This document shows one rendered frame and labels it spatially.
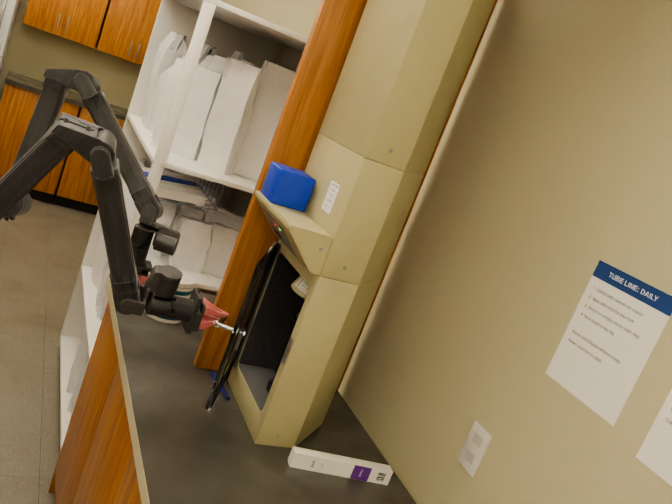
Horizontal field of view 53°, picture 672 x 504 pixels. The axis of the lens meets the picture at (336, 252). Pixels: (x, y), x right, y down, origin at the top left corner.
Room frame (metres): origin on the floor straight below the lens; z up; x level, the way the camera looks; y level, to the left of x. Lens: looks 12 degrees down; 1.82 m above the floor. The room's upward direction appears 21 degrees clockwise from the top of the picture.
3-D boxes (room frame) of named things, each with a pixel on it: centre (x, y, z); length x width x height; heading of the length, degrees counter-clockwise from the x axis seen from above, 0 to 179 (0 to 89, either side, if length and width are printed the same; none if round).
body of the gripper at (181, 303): (1.58, 0.30, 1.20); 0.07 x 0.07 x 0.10; 27
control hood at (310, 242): (1.68, 0.14, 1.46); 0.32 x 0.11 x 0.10; 27
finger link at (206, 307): (1.62, 0.24, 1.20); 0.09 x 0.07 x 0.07; 117
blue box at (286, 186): (1.76, 0.18, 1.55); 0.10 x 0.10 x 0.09; 27
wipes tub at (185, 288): (2.13, 0.46, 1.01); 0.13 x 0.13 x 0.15
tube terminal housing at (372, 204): (1.76, -0.02, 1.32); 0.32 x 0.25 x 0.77; 27
